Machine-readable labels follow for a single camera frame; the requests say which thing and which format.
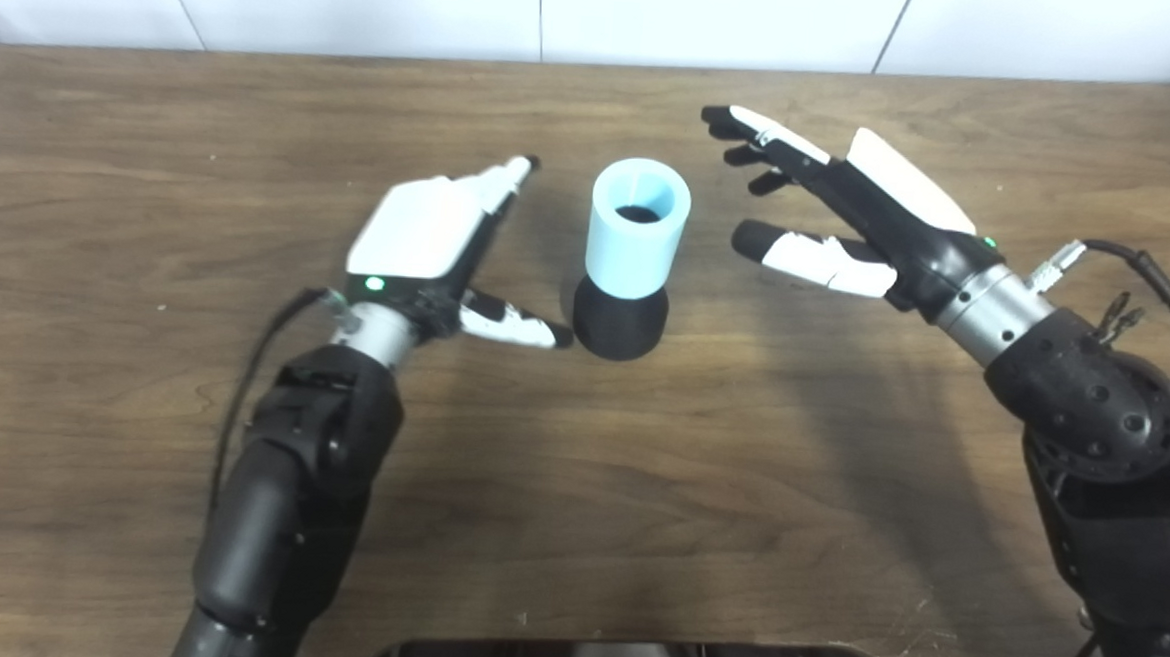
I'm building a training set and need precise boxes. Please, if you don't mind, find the light-blue hose piece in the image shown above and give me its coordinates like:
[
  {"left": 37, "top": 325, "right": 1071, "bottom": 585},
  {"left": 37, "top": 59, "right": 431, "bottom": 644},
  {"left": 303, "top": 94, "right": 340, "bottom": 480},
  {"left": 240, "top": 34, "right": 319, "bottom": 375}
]
[{"left": 584, "top": 155, "right": 695, "bottom": 304}]

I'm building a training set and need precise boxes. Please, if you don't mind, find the black funnel-shaped nozzle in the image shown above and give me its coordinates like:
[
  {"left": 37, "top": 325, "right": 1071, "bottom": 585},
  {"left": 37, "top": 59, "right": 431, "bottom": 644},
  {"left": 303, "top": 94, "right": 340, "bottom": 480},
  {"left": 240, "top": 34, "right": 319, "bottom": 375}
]
[{"left": 570, "top": 275, "right": 672, "bottom": 364}]

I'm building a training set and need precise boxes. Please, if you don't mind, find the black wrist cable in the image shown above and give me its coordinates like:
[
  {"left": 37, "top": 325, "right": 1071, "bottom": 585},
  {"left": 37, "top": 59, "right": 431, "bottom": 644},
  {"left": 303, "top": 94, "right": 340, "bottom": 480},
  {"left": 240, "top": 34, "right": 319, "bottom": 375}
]
[
  {"left": 206, "top": 281, "right": 360, "bottom": 532},
  {"left": 1018, "top": 235, "right": 1170, "bottom": 410}
]

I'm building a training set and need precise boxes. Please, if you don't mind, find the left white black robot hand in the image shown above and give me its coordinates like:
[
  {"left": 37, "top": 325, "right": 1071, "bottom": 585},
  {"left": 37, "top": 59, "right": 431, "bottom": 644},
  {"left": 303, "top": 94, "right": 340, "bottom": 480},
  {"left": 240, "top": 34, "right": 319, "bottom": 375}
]
[{"left": 341, "top": 145, "right": 585, "bottom": 353}]

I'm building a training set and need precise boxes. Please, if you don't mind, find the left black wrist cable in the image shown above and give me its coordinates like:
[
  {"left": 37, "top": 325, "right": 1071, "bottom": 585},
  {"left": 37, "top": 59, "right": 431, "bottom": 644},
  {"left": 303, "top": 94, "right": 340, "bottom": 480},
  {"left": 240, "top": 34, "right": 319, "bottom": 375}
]
[{"left": 206, "top": 281, "right": 360, "bottom": 532}]

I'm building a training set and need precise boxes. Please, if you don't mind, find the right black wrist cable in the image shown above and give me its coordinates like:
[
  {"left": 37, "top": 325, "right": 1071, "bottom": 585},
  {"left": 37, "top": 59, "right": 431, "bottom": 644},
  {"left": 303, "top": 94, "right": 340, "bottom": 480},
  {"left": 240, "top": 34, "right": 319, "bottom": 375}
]
[{"left": 1018, "top": 235, "right": 1170, "bottom": 410}]

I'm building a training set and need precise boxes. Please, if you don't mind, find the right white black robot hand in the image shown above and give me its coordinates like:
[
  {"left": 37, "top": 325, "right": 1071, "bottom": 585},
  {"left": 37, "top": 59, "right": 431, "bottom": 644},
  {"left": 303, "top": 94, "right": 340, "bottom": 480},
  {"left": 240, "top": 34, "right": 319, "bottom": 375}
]
[{"left": 690, "top": 102, "right": 1016, "bottom": 327}]

